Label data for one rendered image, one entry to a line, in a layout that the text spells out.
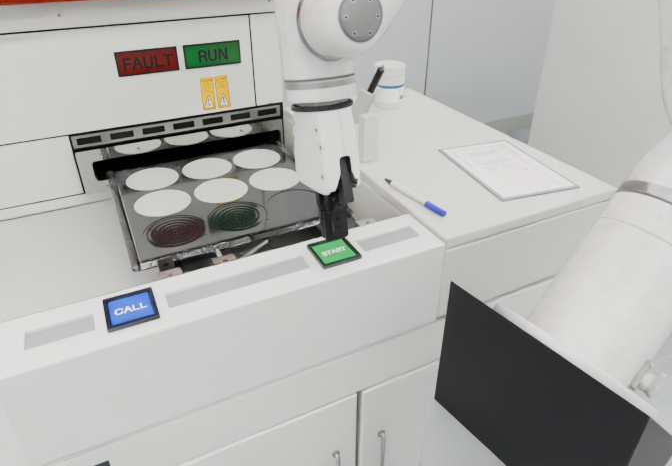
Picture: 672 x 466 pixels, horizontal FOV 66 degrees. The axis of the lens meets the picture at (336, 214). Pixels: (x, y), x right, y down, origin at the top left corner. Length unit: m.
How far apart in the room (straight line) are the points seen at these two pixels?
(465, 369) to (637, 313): 0.19
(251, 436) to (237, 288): 0.23
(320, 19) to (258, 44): 0.66
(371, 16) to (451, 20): 2.81
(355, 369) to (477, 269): 0.23
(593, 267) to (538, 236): 0.29
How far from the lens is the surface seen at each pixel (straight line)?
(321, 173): 0.60
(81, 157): 1.17
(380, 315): 0.74
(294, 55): 0.60
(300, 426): 0.82
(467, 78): 3.53
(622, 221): 0.61
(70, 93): 1.14
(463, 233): 0.76
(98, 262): 1.02
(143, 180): 1.09
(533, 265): 0.90
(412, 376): 0.88
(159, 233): 0.90
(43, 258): 1.07
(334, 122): 0.59
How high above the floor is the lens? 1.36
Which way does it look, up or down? 30 degrees down
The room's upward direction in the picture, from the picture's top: straight up
